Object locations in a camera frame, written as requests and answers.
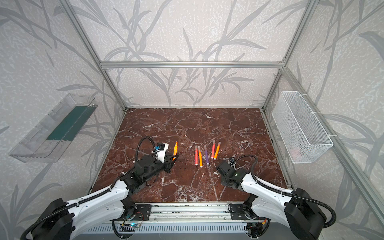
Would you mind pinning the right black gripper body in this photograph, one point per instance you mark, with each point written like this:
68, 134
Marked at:
222, 169

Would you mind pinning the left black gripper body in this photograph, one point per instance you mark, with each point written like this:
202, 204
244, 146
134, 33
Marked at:
167, 162

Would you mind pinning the pink marker group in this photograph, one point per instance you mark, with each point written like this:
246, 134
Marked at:
196, 156
213, 149

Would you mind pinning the orange marker group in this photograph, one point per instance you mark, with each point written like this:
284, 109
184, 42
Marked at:
217, 150

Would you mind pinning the purple marker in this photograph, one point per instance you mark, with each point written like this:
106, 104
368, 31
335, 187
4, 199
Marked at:
206, 155

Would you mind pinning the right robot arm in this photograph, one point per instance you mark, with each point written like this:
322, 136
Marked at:
306, 217

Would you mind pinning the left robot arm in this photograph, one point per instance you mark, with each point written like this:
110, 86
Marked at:
66, 220

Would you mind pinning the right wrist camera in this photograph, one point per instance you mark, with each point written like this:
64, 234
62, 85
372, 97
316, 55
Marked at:
232, 161

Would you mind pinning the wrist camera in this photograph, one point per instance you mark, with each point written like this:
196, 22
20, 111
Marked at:
232, 161
160, 151

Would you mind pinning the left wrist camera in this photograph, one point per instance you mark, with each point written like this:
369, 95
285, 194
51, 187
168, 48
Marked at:
160, 151

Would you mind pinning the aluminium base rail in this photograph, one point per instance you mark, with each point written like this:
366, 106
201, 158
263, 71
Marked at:
185, 213

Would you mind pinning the white wire mesh basket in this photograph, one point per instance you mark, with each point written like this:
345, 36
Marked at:
303, 135

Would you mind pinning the clear plastic wall tray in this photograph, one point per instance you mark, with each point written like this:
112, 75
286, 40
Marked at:
49, 139

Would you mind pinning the aluminium frame crossbar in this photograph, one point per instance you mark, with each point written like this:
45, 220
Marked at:
241, 65

